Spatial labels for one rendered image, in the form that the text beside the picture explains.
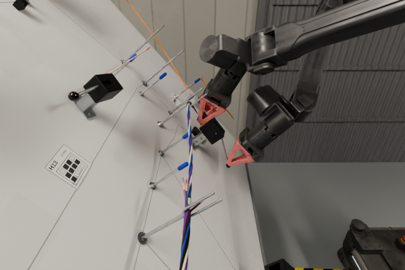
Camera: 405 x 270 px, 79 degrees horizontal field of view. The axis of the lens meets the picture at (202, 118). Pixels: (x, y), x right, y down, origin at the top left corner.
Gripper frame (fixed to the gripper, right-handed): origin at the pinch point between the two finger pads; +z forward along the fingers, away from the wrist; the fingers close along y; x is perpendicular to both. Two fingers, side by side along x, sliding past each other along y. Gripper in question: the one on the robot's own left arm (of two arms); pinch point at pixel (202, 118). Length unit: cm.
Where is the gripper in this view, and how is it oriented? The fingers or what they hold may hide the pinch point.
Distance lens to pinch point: 65.0
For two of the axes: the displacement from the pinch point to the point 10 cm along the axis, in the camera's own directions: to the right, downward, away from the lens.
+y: -1.4, 3.9, -9.1
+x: 8.6, 5.0, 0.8
